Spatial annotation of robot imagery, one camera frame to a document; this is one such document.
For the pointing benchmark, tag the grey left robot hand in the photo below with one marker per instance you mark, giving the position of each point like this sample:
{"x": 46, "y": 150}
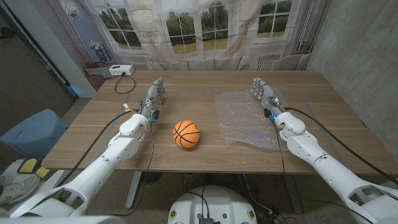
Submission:
{"x": 154, "y": 98}

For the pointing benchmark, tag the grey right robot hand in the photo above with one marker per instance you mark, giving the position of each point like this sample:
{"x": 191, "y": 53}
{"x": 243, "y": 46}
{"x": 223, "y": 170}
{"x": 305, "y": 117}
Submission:
{"x": 266, "y": 95}

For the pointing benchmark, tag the clear bubble wrap sheet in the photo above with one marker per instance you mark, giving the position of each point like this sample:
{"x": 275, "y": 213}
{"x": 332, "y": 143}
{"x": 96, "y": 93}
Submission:
{"x": 242, "y": 121}

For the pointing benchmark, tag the orange mini basketball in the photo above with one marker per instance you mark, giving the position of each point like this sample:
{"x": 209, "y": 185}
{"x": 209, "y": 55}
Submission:
{"x": 186, "y": 134}

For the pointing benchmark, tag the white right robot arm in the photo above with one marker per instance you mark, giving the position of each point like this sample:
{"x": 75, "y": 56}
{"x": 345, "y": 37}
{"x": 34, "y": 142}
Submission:
{"x": 329, "y": 169}

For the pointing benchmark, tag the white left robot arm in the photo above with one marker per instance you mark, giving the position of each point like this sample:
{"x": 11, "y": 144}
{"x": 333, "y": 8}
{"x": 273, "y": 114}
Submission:
{"x": 102, "y": 161}

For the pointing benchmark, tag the white power strip box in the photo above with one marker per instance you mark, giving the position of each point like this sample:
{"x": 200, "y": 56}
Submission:
{"x": 121, "y": 70}

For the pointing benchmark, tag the printed window backdrop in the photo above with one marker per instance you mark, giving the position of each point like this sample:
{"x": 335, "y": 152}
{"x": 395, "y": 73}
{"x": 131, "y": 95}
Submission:
{"x": 186, "y": 31}

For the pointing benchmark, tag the white table leg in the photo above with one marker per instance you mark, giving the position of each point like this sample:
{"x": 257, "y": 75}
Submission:
{"x": 133, "y": 189}

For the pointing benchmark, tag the grey table leg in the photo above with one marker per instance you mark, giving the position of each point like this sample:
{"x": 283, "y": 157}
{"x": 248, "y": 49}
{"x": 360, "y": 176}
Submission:
{"x": 293, "y": 193}

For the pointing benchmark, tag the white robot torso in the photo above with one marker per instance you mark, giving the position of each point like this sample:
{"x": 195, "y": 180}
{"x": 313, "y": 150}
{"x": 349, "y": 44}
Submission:
{"x": 211, "y": 205}

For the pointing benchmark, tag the yellow black foot pedal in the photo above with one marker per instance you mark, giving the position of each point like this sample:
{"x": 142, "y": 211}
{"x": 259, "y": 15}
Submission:
{"x": 42, "y": 172}
{"x": 27, "y": 165}

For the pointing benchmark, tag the white floor board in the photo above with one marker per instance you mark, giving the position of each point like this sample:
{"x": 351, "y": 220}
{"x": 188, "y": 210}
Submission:
{"x": 46, "y": 183}

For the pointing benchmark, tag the grey sneaker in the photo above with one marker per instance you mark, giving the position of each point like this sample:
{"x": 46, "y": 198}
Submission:
{"x": 4, "y": 180}
{"x": 18, "y": 189}

